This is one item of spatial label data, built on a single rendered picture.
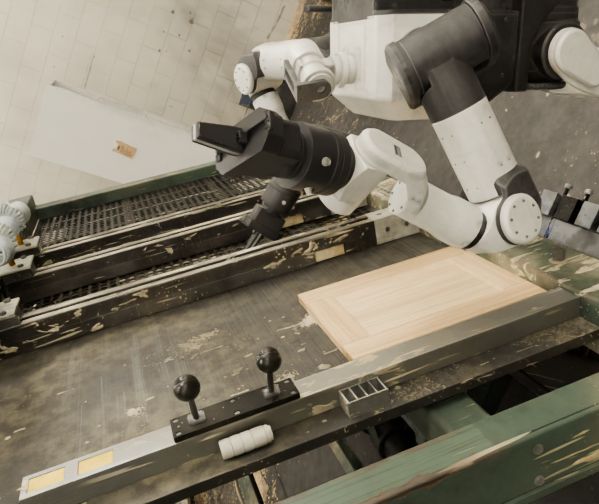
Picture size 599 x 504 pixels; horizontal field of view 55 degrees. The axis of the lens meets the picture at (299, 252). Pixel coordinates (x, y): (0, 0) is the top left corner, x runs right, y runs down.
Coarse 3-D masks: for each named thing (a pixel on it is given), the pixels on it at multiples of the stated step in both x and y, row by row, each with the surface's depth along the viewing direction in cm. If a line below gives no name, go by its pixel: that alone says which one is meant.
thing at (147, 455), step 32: (480, 320) 101; (512, 320) 99; (544, 320) 101; (384, 352) 97; (416, 352) 95; (448, 352) 96; (480, 352) 98; (320, 384) 92; (352, 384) 92; (384, 384) 94; (256, 416) 88; (288, 416) 90; (128, 448) 86; (160, 448) 84; (192, 448) 86; (64, 480) 82; (96, 480) 82; (128, 480) 84
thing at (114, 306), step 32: (352, 224) 148; (384, 224) 150; (224, 256) 144; (256, 256) 141; (288, 256) 144; (128, 288) 137; (160, 288) 136; (192, 288) 138; (224, 288) 141; (0, 320) 124; (32, 320) 129; (64, 320) 131; (96, 320) 133; (128, 320) 135; (0, 352) 128
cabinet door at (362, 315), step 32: (448, 256) 132; (320, 288) 129; (352, 288) 126; (384, 288) 124; (416, 288) 121; (448, 288) 119; (480, 288) 116; (512, 288) 113; (320, 320) 115; (352, 320) 113; (384, 320) 111; (416, 320) 109; (448, 320) 107; (352, 352) 102
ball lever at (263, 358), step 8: (264, 352) 81; (272, 352) 81; (256, 360) 81; (264, 360) 80; (272, 360) 81; (280, 360) 82; (264, 368) 81; (272, 368) 81; (272, 376) 86; (272, 384) 87; (264, 392) 89; (272, 392) 89; (280, 392) 90
